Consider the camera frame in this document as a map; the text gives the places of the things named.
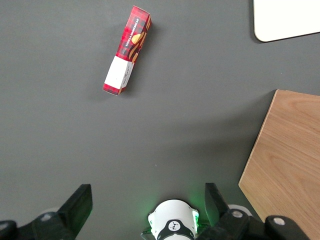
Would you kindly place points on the wooden two-drawer cabinet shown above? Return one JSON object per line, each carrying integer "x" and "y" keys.
{"x": 287, "y": 162}

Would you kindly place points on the red plaid cookie box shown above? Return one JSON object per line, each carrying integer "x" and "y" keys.
{"x": 130, "y": 37}

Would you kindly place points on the white rectangular tray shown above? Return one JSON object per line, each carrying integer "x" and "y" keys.
{"x": 287, "y": 17}

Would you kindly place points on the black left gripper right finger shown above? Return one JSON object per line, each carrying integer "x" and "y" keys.
{"x": 222, "y": 220}

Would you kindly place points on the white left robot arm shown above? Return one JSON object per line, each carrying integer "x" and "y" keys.
{"x": 172, "y": 212}

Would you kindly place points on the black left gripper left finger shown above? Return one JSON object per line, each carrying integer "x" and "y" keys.
{"x": 72, "y": 215}

